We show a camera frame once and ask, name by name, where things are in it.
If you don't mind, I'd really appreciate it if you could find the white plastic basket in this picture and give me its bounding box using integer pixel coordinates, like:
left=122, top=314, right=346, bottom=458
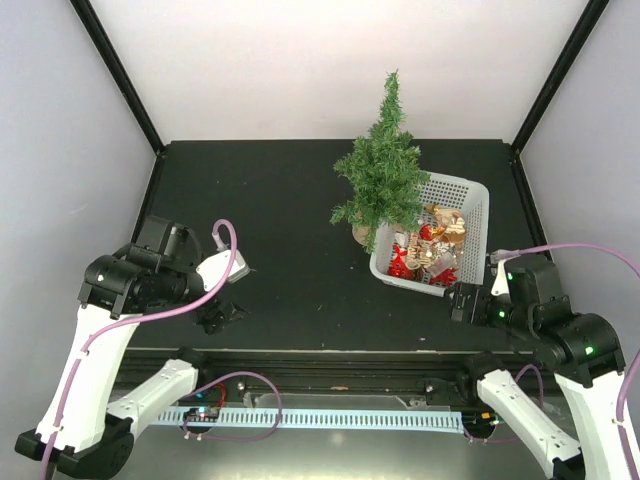
left=370, top=173, right=489, bottom=297

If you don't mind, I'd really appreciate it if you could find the small green christmas tree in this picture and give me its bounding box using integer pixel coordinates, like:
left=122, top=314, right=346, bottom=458
left=330, top=71, right=430, bottom=253

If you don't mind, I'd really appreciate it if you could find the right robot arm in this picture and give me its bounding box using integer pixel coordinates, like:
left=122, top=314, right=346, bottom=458
left=445, top=249, right=639, bottom=479

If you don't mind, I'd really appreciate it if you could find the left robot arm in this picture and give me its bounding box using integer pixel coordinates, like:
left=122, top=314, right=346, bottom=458
left=15, top=217, right=248, bottom=479

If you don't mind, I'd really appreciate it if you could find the red star ornament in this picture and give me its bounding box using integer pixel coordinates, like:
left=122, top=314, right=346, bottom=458
left=429, top=268, right=458, bottom=288

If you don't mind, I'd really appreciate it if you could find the small circuit board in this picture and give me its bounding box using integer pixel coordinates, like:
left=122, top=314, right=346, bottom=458
left=184, top=406, right=220, bottom=423

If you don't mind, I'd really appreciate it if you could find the gold bell ornament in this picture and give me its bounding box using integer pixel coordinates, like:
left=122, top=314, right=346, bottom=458
left=425, top=204, right=439, bottom=215

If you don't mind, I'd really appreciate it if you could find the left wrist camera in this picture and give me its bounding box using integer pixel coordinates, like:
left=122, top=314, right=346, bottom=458
left=196, top=250, right=250, bottom=292

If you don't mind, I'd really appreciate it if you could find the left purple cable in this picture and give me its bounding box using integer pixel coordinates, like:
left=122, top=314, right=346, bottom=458
left=39, top=219, right=239, bottom=480

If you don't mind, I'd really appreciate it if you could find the purple cable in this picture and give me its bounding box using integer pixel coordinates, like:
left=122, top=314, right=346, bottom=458
left=39, top=219, right=239, bottom=480
left=492, top=243, right=640, bottom=480

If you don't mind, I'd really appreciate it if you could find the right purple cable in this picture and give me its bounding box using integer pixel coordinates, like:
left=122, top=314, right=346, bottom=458
left=492, top=243, right=640, bottom=480

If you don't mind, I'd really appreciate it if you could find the white slotted cable duct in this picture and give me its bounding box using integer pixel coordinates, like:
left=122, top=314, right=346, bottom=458
left=152, top=406, right=464, bottom=434

